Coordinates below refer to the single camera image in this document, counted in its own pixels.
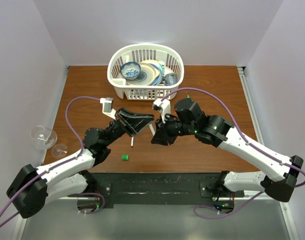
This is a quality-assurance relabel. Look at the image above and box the aluminium frame rail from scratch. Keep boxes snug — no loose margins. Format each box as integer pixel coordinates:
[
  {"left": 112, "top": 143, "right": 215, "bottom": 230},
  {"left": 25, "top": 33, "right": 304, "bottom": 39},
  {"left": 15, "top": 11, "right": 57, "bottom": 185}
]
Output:
[{"left": 237, "top": 66, "right": 265, "bottom": 145}]

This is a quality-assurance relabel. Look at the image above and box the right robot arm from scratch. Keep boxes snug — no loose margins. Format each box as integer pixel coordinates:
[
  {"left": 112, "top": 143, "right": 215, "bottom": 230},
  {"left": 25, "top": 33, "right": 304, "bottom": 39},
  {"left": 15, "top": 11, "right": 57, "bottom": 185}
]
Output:
[{"left": 151, "top": 98, "right": 304, "bottom": 203}]

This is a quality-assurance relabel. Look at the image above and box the white plastic dish basket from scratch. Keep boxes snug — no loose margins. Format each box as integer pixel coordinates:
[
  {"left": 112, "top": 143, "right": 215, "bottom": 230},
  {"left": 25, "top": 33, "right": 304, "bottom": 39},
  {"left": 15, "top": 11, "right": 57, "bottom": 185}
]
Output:
[{"left": 107, "top": 43, "right": 185, "bottom": 100}]

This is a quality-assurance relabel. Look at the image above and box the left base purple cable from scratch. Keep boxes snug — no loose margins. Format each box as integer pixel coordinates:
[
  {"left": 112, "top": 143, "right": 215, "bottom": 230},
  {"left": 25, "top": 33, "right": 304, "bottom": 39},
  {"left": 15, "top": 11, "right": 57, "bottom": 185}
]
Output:
[{"left": 77, "top": 191, "right": 107, "bottom": 215}]

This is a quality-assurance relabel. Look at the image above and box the clear wine glass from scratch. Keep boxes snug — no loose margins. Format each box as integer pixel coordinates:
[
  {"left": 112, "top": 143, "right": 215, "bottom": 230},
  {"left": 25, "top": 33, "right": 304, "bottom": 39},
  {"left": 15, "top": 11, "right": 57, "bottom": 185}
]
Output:
[{"left": 30, "top": 125, "right": 68, "bottom": 159}]

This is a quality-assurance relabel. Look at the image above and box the white red marker pen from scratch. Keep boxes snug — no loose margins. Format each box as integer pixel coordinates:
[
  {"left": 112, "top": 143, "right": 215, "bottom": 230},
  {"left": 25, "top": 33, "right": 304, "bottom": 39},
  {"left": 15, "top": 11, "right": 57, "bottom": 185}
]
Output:
[{"left": 130, "top": 136, "right": 135, "bottom": 148}]

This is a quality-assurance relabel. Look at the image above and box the blue white porcelain bowl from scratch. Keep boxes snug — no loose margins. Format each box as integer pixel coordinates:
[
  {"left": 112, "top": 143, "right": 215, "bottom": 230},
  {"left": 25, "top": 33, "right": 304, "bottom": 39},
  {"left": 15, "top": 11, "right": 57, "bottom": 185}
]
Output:
[{"left": 120, "top": 61, "right": 141, "bottom": 81}]

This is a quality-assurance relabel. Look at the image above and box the grey patterned mug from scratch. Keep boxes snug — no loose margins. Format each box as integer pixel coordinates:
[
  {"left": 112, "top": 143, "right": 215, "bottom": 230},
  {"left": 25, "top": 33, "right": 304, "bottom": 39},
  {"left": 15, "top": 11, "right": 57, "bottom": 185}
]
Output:
[{"left": 161, "top": 72, "right": 178, "bottom": 86}]

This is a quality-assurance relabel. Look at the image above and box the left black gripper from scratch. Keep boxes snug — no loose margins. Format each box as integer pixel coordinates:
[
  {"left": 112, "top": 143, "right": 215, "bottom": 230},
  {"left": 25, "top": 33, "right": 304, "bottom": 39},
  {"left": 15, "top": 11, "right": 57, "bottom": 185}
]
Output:
[{"left": 103, "top": 108, "right": 156, "bottom": 148}]

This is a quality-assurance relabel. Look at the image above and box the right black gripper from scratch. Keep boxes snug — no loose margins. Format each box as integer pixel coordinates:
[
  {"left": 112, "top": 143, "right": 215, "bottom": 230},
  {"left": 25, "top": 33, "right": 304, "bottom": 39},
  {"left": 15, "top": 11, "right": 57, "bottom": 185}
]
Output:
[{"left": 151, "top": 110, "right": 197, "bottom": 144}]

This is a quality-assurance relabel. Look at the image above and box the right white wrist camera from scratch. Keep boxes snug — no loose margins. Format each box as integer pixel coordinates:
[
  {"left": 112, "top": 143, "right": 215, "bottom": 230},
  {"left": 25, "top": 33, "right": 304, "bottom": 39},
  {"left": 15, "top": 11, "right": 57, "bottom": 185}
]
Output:
[{"left": 152, "top": 98, "right": 171, "bottom": 123}]

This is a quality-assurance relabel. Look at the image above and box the green pen cap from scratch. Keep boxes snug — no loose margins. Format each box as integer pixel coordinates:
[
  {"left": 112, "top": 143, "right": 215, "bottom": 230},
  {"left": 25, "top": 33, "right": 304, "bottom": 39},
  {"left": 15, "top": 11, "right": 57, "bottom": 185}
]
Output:
[{"left": 121, "top": 154, "right": 129, "bottom": 161}]

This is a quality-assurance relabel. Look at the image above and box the white blue marker pen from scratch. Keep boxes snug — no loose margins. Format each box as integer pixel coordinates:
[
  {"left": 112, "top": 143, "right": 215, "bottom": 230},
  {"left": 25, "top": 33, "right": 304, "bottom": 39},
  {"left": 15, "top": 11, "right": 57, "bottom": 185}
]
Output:
[{"left": 149, "top": 123, "right": 156, "bottom": 136}]

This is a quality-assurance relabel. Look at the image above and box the blue rimmed plate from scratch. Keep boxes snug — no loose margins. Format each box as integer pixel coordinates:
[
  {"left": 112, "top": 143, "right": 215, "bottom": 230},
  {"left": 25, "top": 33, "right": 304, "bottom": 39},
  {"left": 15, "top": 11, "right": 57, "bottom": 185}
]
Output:
[{"left": 149, "top": 59, "right": 164, "bottom": 86}]

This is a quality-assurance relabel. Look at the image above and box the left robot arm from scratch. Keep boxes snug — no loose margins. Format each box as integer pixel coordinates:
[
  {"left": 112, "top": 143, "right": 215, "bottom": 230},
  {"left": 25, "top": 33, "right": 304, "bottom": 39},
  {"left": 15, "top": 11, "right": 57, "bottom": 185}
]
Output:
[{"left": 6, "top": 107, "right": 155, "bottom": 219}]

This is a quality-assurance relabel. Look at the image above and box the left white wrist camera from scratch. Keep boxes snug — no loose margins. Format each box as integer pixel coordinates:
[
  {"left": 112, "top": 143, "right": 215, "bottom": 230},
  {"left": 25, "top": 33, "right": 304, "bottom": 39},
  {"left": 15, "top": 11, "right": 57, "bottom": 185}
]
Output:
[{"left": 99, "top": 97, "right": 117, "bottom": 120}]

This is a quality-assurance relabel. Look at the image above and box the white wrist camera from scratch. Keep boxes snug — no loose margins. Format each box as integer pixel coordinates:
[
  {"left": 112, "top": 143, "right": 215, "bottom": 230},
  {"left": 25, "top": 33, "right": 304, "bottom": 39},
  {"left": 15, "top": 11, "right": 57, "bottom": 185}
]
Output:
[
  {"left": 152, "top": 98, "right": 171, "bottom": 123},
  {"left": 99, "top": 97, "right": 117, "bottom": 120}
]

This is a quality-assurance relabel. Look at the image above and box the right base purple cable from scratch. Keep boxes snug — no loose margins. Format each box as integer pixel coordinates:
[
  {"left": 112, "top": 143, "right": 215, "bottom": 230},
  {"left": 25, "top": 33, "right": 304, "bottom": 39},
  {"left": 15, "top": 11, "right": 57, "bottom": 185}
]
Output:
[{"left": 193, "top": 191, "right": 266, "bottom": 220}]

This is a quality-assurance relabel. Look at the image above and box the beige swirl plate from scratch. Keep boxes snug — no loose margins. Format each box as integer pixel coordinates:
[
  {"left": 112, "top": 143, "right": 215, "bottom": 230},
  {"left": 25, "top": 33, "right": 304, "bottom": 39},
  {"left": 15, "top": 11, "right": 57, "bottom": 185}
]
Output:
[{"left": 126, "top": 63, "right": 159, "bottom": 86}]

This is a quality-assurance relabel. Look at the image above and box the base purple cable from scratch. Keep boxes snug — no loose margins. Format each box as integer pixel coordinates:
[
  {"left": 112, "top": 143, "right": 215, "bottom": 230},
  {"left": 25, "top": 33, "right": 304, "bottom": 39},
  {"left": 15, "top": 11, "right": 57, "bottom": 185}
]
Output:
[
  {"left": 77, "top": 191, "right": 107, "bottom": 215},
  {"left": 193, "top": 191, "right": 266, "bottom": 220}
]

